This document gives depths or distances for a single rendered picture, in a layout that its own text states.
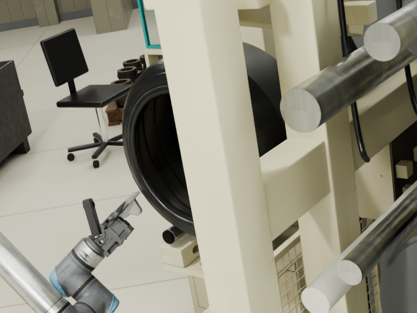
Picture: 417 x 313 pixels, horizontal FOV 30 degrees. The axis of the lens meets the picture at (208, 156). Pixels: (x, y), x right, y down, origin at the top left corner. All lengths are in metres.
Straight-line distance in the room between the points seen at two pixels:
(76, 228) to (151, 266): 0.81
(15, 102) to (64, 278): 4.00
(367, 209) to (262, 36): 0.59
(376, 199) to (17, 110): 4.41
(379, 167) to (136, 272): 2.17
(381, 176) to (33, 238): 2.98
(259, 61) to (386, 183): 0.48
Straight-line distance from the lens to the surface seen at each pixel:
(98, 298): 2.34
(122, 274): 4.13
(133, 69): 6.96
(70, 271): 2.35
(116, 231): 2.32
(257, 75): 2.05
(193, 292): 3.50
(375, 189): 2.22
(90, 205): 2.34
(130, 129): 2.23
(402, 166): 2.18
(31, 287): 2.27
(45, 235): 4.81
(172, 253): 2.35
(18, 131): 6.26
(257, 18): 1.65
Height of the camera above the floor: 1.91
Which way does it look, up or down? 20 degrees down
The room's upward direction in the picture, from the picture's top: 10 degrees counter-clockwise
